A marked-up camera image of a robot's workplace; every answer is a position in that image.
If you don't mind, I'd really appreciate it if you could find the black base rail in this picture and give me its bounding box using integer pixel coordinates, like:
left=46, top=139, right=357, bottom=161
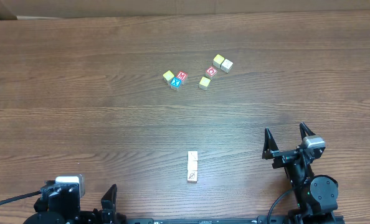
left=127, top=215, right=346, bottom=224

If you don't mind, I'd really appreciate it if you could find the cardboard box edge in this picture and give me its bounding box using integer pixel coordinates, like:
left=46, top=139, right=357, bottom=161
left=0, top=0, right=370, bottom=19

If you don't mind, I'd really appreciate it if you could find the wooden block with leaf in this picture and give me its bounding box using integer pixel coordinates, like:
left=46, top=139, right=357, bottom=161
left=187, top=161, right=198, bottom=171

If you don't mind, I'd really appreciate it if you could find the blue X block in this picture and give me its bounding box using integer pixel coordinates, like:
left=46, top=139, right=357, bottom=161
left=170, top=77, right=182, bottom=90

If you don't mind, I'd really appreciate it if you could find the yellow block middle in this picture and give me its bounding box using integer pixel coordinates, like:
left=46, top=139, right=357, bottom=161
left=199, top=77, right=211, bottom=90

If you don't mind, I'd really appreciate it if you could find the plain wooden block top right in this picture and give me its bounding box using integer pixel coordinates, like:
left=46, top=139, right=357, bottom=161
left=221, top=58, right=233, bottom=73

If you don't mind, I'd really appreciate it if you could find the wooden block with circle mark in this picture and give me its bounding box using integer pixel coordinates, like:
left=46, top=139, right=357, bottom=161
left=187, top=170, right=197, bottom=183

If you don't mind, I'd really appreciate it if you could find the red O block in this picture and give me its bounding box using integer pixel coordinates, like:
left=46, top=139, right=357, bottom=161
left=205, top=66, right=218, bottom=80

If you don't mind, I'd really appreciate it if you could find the yellow block top right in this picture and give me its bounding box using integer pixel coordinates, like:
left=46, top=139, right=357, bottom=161
left=212, top=54, right=225, bottom=68

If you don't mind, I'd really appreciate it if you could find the red M block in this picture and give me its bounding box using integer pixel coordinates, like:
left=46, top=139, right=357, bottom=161
left=176, top=71, right=188, bottom=85

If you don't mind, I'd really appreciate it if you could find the yellow block far left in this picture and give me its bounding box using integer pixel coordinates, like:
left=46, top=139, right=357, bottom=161
left=163, top=70, right=175, bottom=84

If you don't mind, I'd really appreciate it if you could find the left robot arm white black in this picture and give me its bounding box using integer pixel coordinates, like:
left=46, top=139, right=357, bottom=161
left=25, top=182, right=128, bottom=224

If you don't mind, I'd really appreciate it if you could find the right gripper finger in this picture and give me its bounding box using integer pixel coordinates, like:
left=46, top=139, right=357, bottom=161
left=262, top=128, right=280, bottom=154
left=299, top=122, right=315, bottom=139

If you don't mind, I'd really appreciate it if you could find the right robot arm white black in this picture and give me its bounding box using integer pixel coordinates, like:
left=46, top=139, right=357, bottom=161
left=258, top=123, right=344, bottom=224

